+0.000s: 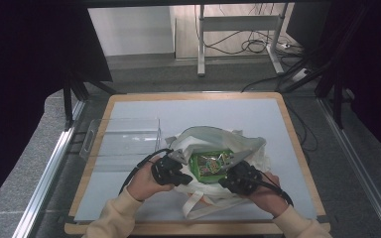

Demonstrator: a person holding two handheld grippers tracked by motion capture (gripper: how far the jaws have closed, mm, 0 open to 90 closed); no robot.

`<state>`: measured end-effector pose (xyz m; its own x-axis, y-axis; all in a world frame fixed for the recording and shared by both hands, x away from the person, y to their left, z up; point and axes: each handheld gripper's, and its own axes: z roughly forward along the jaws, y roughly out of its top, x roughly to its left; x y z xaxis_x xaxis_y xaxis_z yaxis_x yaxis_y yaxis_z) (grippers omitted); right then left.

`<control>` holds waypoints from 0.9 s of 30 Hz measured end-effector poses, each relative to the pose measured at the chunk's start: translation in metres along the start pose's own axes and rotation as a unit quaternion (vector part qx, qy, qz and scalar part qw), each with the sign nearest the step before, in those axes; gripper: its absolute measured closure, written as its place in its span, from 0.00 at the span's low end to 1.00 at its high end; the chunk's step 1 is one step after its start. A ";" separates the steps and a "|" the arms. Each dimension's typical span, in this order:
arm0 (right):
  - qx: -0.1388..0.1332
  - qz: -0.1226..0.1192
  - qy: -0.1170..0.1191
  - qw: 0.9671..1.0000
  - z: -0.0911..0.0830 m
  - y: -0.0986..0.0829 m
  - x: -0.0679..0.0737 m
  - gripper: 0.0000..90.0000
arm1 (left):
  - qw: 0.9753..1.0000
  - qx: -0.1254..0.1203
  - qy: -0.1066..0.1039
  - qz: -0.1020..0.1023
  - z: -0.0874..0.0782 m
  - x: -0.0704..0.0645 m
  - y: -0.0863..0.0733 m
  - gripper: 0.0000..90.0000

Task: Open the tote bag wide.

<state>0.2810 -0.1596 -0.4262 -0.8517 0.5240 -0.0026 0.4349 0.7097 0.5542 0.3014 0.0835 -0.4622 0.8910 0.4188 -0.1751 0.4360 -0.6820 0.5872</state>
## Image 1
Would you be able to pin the dark curtain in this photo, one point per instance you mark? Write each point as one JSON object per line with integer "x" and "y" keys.
{"x": 377, "y": 66}
{"x": 20, "y": 82}

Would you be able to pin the clear plastic box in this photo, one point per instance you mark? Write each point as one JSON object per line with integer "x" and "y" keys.
{"x": 125, "y": 142}

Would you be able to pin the wooden framed white tray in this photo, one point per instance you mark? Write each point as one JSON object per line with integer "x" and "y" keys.
{"x": 178, "y": 112}

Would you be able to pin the person's left hand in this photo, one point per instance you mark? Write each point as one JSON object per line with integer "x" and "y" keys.
{"x": 142, "y": 185}

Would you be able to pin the person's right hand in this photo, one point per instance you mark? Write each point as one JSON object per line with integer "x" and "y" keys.
{"x": 269, "y": 198}

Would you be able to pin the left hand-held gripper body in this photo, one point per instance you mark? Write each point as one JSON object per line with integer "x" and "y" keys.
{"x": 165, "y": 172}

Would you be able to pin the black metal stand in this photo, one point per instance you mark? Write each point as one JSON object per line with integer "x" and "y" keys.
{"x": 337, "y": 99}
{"x": 67, "y": 102}

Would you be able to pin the green snack packet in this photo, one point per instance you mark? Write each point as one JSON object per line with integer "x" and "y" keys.
{"x": 208, "y": 167}

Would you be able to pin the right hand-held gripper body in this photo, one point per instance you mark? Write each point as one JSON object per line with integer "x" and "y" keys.
{"x": 244, "y": 178}

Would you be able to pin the white power strip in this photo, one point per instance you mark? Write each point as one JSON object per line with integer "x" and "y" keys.
{"x": 300, "y": 74}

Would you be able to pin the white metal desk frame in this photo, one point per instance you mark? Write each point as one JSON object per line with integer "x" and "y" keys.
{"x": 238, "y": 23}

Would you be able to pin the white patterned tote bag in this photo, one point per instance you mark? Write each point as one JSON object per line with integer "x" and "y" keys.
{"x": 211, "y": 139}

